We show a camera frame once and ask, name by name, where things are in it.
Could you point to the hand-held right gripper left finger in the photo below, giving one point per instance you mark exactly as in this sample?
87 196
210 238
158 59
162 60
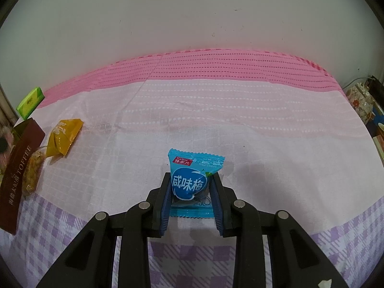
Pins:
165 213

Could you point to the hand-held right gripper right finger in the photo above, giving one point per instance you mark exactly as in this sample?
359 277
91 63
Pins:
217 213

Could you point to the blue plum candy packet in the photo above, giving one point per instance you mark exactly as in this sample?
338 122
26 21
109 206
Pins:
187 183

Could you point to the yellow snack packet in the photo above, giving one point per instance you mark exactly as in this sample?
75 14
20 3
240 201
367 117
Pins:
64 135

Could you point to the clear peanut brittle packet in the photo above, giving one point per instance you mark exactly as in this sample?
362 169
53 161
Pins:
33 168

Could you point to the maroon and gold tin box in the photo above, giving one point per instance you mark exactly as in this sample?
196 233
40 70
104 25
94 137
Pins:
15 180

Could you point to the pink and purple checked bedsheet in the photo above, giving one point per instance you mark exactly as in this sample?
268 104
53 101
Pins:
240 126

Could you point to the green candy packet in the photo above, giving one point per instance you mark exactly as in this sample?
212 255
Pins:
30 102

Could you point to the floral teapot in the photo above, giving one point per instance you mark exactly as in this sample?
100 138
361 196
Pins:
360 102

